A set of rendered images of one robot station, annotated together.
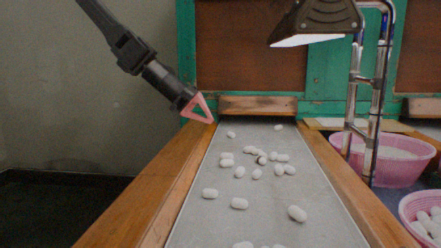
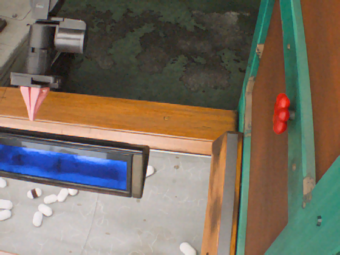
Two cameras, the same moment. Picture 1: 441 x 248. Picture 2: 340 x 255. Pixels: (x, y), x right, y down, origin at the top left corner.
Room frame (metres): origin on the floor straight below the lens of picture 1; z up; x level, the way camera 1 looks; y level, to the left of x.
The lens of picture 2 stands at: (1.02, -0.46, 1.60)
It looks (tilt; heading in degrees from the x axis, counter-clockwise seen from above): 57 degrees down; 90
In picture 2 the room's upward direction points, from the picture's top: 2 degrees clockwise
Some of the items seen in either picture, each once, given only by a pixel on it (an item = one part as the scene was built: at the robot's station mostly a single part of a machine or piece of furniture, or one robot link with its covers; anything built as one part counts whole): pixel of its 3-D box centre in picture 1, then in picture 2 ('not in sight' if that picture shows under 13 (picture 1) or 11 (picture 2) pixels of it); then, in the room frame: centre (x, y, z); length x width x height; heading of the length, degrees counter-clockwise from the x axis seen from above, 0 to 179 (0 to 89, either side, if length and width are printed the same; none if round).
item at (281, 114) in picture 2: not in sight; (283, 115); (1.14, -0.21, 1.24); 0.04 x 0.02 x 0.04; 84
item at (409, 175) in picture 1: (377, 157); not in sight; (0.83, -0.45, 0.72); 0.27 x 0.27 x 0.10
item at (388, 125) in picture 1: (353, 124); not in sight; (1.04, -0.47, 0.77); 0.33 x 0.15 x 0.01; 84
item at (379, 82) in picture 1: (325, 107); not in sight; (0.67, -0.24, 0.90); 0.20 x 0.19 x 0.45; 174
